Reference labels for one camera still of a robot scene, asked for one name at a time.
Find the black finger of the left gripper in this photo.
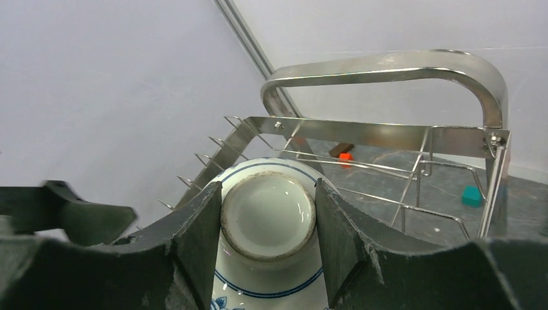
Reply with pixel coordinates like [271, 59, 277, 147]
[1, 180, 138, 246]

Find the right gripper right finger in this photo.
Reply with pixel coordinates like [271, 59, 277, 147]
[315, 180, 547, 309]

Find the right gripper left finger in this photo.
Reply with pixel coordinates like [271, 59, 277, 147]
[1, 182, 222, 309]

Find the white blue floral bowl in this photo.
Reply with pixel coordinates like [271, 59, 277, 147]
[210, 158, 328, 309]

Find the steel two-tier dish rack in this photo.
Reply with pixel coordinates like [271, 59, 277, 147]
[180, 49, 511, 238]

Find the small teal block behind rack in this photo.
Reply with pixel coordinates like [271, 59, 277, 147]
[461, 186, 483, 208]

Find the small red block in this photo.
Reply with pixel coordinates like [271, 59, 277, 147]
[339, 152, 353, 168]

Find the brown block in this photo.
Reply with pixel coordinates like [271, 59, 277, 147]
[329, 143, 355, 158]

